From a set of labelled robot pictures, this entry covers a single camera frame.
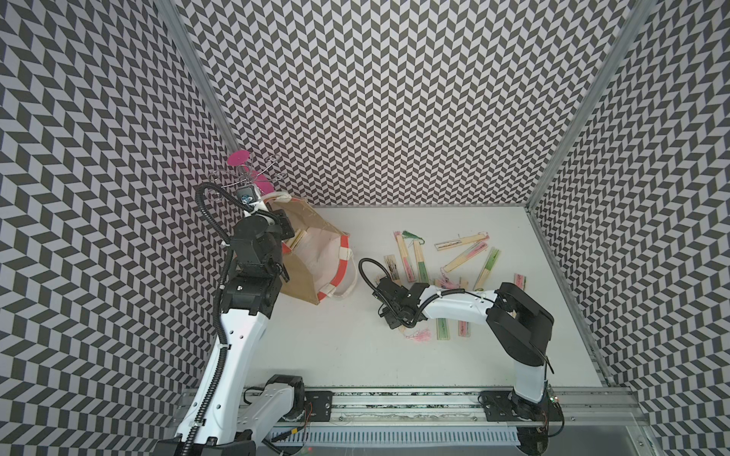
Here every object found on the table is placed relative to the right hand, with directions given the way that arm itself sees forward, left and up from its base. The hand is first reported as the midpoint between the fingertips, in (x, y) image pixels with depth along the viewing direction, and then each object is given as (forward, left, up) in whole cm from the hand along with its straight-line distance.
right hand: (398, 316), depth 90 cm
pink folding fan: (+22, -27, +2) cm, 35 cm away
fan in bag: (+20, +32, +16) cm, 41 cm away
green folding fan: (+17, -32, +1) cm, 36 cm away
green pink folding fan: (-3, -13, +1) cm, 14 cm away
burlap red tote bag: (+14, +26, +13) cm, 32 cm away
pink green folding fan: (+18, -4, +2) cm, 18 cm away
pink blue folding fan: (+12, -42, +1) cm, 44 cm away
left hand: (+11, +32, +40) cm, 52 cm away
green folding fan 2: (+15, -9, 0) cm, 18 cm away
